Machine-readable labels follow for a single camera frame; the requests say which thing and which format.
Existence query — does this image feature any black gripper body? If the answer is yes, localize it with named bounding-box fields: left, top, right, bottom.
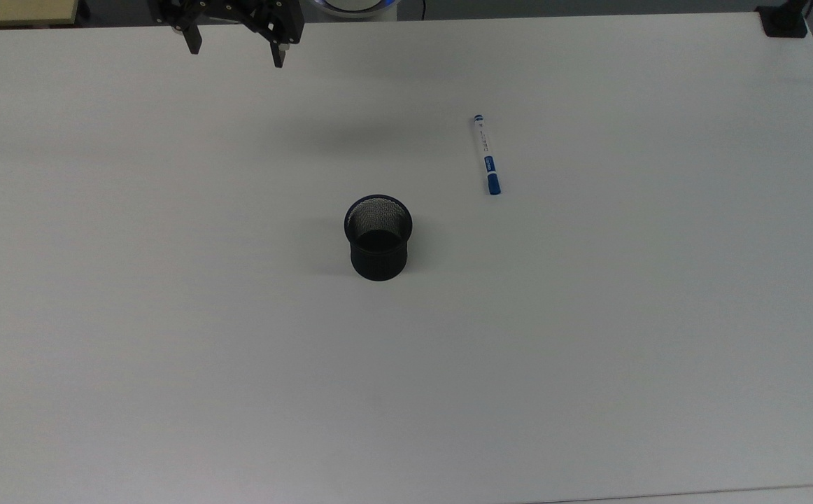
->
left=181, top=0, right=271, bottom=22

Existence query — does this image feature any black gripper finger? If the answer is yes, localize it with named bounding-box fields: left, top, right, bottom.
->
left=241, top=0, right=306, bottom=69
left=148, top=0, right=204, bottom=56

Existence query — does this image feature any blue and white marker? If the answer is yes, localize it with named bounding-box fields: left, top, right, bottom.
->
left=473, top=114, right=504, bottom=196

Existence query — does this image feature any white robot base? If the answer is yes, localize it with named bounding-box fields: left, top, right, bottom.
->
left=312, top=0, right=400, bottom=19

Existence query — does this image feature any light wooden table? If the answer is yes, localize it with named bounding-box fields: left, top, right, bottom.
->
left=0, top=0, right=80, bottom=29

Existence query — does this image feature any black mesh pen cup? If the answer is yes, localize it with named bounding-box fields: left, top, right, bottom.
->
left=343, top=195, right=414, bottom=282

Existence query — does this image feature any black table clamp mount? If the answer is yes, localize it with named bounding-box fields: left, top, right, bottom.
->
left=755, top=0, right=813, bottom=39

